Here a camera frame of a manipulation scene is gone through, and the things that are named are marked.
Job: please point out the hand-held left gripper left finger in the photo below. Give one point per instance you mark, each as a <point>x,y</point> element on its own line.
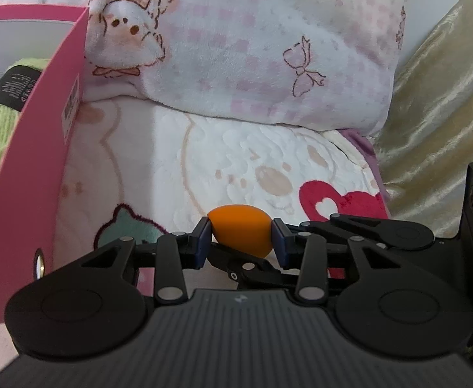
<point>201,246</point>

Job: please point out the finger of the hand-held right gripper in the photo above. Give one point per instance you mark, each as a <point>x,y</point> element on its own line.
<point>382,228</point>
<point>252,273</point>

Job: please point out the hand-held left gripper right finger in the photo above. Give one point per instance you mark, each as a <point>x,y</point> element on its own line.
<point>281,246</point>

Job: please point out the orange makeup sponge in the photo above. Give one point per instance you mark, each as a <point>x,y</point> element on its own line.
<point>240,226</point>

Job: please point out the pink cardboard box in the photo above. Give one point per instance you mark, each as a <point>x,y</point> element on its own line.
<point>30,169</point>

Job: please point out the purple bed sheet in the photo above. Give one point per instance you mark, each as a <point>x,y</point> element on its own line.
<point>369,157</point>

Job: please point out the printed bear blanket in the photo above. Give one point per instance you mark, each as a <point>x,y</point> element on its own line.
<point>180,161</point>

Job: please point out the gold satin curtain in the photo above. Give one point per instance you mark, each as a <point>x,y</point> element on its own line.
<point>434,109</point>

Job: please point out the pink checked cartoon pillow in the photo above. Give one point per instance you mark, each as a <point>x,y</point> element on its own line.
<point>240,48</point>

